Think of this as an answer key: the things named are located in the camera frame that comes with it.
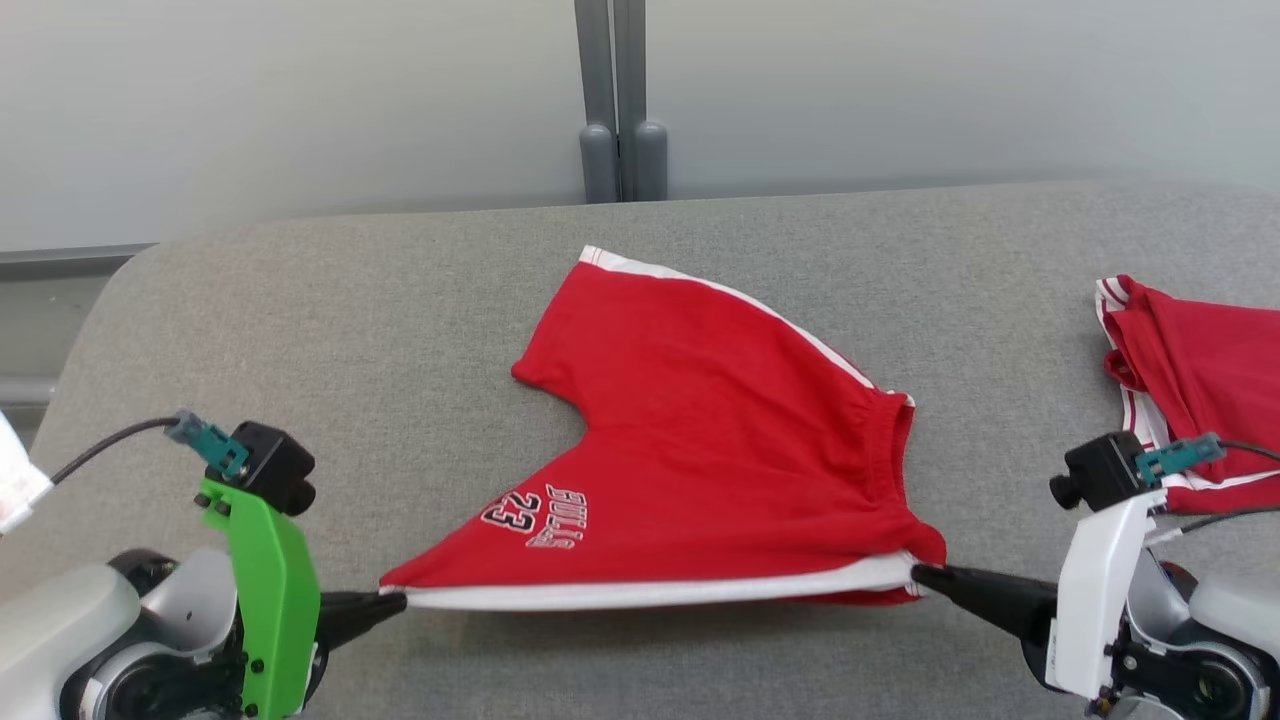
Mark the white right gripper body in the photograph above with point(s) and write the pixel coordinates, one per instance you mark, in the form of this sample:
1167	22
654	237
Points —
1095	590

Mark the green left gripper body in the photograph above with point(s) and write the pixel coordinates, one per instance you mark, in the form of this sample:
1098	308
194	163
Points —
275	600

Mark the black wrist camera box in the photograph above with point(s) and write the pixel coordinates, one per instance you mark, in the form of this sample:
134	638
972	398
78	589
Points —
1100	470
275	465

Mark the grey wall base rail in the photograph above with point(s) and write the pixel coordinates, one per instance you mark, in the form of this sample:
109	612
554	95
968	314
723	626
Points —
60	260

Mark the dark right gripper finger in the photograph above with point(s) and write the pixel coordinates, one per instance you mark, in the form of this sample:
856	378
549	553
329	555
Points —
1010	592
1020	620

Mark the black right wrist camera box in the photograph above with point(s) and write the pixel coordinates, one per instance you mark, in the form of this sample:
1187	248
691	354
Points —
1100	470

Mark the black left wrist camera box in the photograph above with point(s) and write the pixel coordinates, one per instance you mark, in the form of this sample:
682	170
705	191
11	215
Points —
275	465

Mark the red Bulls 23 jersey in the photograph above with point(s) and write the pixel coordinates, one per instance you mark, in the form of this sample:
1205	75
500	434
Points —
1210	380

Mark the red shorts white side stripe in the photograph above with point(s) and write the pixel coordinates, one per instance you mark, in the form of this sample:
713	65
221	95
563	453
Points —
720	440

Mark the grey partition post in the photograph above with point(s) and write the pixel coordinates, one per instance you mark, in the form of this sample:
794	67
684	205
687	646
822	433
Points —
648	150
597	120

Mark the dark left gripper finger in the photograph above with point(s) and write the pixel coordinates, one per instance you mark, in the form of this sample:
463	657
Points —
355	602
345	630

